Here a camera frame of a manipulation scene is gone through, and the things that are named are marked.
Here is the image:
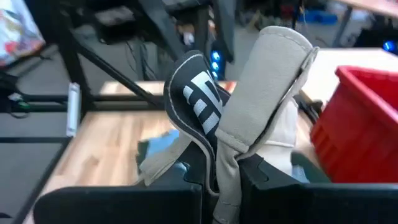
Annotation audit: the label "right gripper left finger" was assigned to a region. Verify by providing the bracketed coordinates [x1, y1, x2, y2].
[146, 144, 217, 224]

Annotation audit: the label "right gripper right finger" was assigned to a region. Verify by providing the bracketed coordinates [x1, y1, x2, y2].
[238, 154, 302, 224]

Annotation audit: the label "light blue denim garment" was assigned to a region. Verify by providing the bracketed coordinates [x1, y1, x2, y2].
[144, 128, 309, 184]

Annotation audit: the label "dark green button shirt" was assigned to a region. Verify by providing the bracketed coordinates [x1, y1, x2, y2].
[136, 139, 332, 184]

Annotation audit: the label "beige garment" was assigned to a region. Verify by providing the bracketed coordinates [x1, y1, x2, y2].
[136, 25, 320, 224]

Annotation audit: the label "red plastic laundry bin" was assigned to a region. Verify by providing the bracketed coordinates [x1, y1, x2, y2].
[310, 65, 398, 184]

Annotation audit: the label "black device blue lights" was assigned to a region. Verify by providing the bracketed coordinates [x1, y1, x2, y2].
[207, 39, 228, 82]

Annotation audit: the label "beige side table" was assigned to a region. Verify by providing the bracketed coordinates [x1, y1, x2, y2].
[297, 46, 398, 107]

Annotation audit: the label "colourful printed bag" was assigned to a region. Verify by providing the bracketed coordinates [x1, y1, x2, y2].
[0, 0, 47, 68]

